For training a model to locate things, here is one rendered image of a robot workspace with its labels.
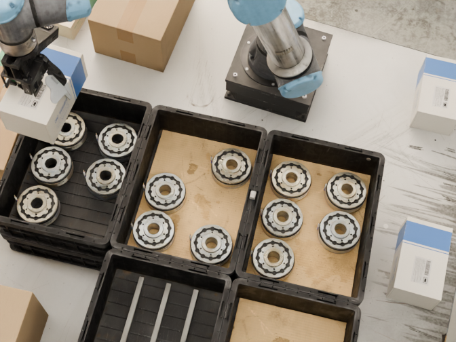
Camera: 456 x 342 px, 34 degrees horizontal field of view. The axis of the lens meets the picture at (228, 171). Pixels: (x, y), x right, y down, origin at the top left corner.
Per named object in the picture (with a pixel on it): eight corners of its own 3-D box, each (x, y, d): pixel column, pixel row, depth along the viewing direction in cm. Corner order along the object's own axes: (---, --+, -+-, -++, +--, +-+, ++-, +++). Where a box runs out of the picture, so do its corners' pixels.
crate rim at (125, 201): (155, 108, 193) (154, 103, 190) (268, 132, 190) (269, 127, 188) (108, 250, 175) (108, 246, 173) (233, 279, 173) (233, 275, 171)
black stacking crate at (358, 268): (265, 150, 199) (269, 129, 189) (375, 174, 197) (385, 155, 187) (232, 290, 182) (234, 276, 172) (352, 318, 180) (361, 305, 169)
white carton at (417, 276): (399, 229, 202) (407, 216, 194) (442, 240, 201) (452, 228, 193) (385, 297, 194) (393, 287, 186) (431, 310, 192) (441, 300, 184)
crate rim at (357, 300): (268, 132, 190) (269, 127, 188) (384, 157, 188) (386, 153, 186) (233, 279, 173) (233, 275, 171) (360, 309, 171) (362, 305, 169)
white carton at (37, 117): (42, 61, 181) (34, 39, 173) (87, 75, 180) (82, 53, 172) (5, 129, 172) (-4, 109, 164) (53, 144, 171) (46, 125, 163)
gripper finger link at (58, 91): (61, 115, 167) (33, 91, 161) (72, 94, 170) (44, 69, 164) (70, 115, 165) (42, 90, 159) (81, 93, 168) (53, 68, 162)
